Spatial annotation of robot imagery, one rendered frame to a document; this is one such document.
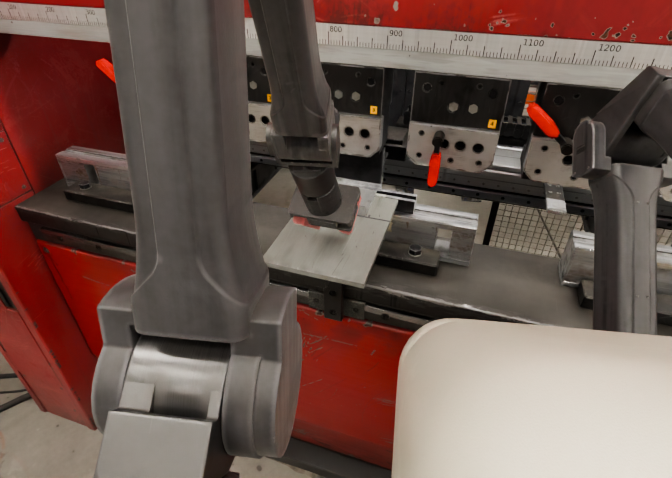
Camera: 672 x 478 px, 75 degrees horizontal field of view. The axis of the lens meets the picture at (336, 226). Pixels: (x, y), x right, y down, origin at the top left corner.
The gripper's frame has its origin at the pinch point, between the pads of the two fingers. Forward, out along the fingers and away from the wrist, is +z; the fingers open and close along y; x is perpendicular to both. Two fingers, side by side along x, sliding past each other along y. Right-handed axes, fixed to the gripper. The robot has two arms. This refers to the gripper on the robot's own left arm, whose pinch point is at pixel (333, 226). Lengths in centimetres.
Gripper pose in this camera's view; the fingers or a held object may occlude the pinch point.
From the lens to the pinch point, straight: 75.0
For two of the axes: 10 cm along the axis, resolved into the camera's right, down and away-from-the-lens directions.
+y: -9.5, -1.7, 2.6
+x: -2.6, 8.8, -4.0
